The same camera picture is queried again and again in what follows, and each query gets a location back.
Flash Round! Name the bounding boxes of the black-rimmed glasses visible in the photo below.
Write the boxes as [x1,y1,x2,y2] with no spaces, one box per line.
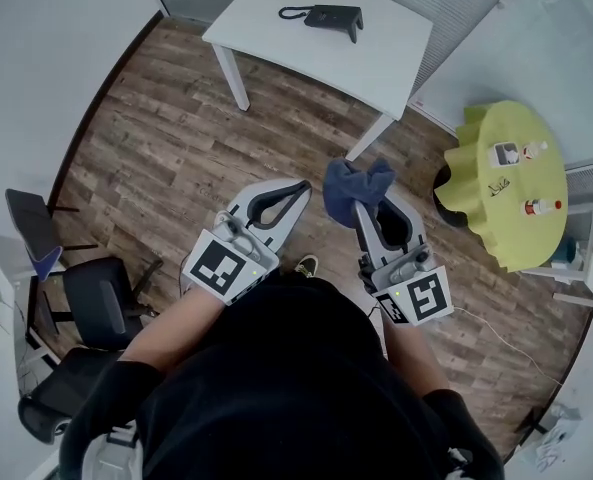
[486,176,513,198]

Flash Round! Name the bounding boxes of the black office chair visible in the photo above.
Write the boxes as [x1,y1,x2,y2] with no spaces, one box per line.
[17,256,165,444]

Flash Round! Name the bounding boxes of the white floor cable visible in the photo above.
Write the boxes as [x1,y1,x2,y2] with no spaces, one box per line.
[370,303,565,387]

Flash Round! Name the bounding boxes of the person's black shirt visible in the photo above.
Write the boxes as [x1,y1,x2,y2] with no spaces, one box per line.
[58,270,505,480]

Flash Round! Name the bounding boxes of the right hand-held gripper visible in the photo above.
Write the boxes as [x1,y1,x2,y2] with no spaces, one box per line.
[350,194,456,327]

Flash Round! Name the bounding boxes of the white square table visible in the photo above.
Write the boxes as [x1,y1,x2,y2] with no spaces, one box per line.
[201,0,435,162]

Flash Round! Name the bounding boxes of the small white box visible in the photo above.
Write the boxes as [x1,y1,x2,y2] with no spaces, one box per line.
[489,141,521,169]

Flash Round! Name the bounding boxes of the person's left forearm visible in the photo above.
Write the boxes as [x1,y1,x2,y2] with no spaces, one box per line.
[120,285,227,374]

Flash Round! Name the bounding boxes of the crumpled white plastic bag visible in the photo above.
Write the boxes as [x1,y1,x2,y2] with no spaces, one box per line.
[534,401,583,475]

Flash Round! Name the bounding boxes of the person's right forearm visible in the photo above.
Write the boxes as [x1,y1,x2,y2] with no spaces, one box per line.
[384,312,450,399]

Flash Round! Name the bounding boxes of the person's black shoe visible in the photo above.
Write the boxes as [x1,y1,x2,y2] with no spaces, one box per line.
[294,253,320,278]

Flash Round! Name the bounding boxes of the dark chair blue seat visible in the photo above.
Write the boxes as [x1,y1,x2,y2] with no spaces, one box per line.
[4,187,100,282]

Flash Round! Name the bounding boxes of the dark blue cloth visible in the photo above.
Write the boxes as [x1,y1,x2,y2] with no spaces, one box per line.
[323,156,397,229]

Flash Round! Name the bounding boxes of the round table yellow-green tablecloth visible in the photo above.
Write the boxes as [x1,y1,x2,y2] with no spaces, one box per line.
[434,99,570,274]

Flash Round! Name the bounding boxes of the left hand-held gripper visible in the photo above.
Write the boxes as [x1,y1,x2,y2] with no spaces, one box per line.
[181,177,313,307]

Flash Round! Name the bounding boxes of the small white red-label bottle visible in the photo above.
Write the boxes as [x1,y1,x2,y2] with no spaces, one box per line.
[521,140,549,161]

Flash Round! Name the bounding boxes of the black desk telephone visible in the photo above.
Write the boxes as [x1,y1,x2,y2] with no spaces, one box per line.
[303,4,364,45]

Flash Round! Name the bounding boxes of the clear bottle red cap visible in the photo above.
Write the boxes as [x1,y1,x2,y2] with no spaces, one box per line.
[520,198,563,218]

